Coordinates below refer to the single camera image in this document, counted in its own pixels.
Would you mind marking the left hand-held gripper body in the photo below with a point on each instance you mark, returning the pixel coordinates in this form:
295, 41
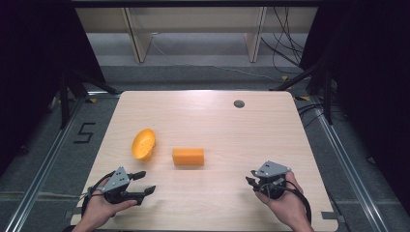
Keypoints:
116, 182

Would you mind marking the black curtain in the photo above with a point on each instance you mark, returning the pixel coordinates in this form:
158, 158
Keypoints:
370, 90
38, 74

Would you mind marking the beige background table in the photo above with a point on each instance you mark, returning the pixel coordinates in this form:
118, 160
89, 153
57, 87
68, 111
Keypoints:
193, 19

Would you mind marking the orange rectangular block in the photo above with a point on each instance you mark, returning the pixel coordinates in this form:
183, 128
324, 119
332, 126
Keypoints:
188, 156

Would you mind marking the metal floor rail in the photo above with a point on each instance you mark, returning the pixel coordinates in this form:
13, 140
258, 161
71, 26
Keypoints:
349, 164
42, 164

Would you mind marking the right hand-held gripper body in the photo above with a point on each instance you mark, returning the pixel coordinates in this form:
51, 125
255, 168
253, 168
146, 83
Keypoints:
272, 174

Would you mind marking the person's left hand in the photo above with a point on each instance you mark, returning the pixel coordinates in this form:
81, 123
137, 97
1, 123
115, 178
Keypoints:
98, 209

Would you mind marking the black tripod stand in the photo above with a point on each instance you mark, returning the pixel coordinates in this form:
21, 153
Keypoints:
322, 83
69, 93

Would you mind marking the yellow plastic bowl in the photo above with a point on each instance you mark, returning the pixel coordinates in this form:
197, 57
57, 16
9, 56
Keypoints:
143, 144

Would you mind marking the person's right hand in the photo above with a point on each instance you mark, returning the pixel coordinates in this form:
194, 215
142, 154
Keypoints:
288, 206

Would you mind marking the yellow black floor tape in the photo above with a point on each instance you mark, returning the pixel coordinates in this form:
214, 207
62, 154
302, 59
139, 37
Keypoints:
92, 100
285, 78
302, 98

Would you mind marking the grey round table grommet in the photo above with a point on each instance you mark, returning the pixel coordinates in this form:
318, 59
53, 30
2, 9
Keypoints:
239, 103

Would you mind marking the grey table bracket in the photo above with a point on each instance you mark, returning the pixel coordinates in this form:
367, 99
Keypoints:
330, 215
69, 214

